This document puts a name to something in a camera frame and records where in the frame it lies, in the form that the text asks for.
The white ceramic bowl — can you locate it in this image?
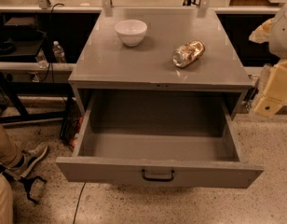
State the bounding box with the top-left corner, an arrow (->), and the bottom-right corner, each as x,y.
115,20 -> 147,47

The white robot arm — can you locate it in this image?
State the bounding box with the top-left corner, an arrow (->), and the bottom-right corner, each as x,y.
249,2 -> 287,118

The grey metal drawer cabinet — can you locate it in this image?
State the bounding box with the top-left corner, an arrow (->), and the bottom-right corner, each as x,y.
69,7 -> 252,111

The beige trouser knee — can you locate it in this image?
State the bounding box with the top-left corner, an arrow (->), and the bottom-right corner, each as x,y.
0,174 -> 13,224

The clear plastic water bottle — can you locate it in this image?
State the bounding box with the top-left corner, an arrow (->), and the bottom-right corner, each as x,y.
52,41 -> 66,63

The beige trouser leg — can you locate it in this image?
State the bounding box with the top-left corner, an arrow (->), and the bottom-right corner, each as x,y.
0,123 -> 23,168

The shiny crumpled metallic can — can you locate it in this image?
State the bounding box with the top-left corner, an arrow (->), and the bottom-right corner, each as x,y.
172,40 -> 205,68

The grey top drawer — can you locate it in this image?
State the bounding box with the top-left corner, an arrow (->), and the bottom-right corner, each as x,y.
56,91 -> 263,189

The black floor cable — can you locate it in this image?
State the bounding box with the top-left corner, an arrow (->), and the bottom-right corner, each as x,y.
72,182 -> 88,224

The black side table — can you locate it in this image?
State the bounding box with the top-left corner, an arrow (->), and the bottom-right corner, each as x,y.
0,14 -> 73,124

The black top drawer handle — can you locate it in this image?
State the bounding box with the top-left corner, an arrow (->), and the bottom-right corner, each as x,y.
142,169 -> 175,182

